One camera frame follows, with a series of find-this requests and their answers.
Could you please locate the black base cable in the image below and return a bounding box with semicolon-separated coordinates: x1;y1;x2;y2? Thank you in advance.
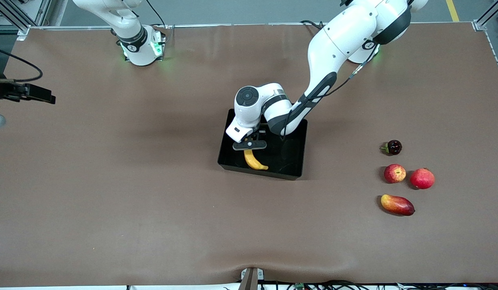
300;19;326;31
145;0;170;41

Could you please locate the aluminium frame profile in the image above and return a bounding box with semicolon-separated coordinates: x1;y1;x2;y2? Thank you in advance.
473;0;498;32
0;0;52;41

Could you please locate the red round apple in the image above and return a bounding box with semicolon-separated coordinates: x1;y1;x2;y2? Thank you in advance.
410;168;436;190

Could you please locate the dark purple mangosteen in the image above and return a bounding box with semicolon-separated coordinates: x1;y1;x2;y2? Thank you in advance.
380;139;403;156

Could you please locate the metal table clamp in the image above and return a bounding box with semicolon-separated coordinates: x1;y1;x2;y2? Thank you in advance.
238;267;265;290

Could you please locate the yellow banana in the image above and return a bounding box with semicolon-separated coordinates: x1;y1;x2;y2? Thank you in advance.
243;149;269;171

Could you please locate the red yellow mango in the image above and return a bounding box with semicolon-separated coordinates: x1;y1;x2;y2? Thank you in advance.
380;194;415;217

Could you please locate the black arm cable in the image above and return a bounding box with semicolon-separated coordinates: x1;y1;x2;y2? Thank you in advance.
280;43;379;141
0;46;44;83

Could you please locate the red yellow apple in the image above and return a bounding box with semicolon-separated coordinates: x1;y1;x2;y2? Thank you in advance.
384;164;407;184

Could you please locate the brown table mat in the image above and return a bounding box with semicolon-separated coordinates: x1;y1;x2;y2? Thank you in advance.
0;22;498;287

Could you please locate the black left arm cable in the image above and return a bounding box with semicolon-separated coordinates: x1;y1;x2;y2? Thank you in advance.
280;43;379;141

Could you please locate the black plastic box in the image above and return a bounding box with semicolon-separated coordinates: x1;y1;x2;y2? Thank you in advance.
217;108;308;180

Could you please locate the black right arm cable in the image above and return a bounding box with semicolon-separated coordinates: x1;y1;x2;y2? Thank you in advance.
0;46;44;83

